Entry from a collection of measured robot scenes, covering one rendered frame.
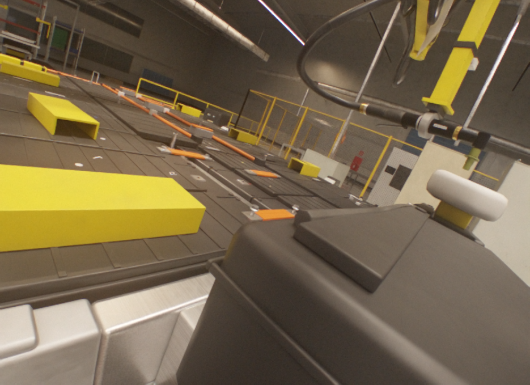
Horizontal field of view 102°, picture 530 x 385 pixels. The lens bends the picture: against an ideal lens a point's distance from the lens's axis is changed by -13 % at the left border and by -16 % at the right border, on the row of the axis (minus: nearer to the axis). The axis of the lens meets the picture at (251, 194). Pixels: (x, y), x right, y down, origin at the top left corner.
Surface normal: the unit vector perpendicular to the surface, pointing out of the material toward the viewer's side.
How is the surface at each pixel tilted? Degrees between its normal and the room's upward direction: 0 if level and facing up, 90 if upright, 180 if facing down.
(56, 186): 0
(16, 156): 0
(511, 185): 90
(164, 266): 90
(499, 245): 90
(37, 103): 90
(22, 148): 0
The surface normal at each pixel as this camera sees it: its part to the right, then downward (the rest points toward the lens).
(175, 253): 0.37, -0.89
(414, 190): -0.63, -0.03
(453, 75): -0.78, -0.14
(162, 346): 0.68, 0.46
